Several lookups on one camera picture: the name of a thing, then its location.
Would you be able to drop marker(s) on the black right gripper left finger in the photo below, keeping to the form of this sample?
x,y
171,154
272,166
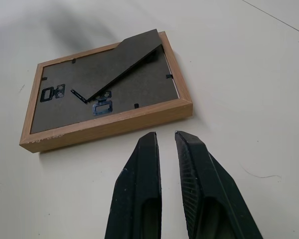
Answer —
x,y
137,189

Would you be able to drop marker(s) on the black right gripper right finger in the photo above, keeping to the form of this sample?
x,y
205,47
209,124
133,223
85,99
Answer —
x,y
209,189

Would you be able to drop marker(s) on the wooden picture frame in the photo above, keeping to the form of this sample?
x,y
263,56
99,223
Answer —
x,y
109,104

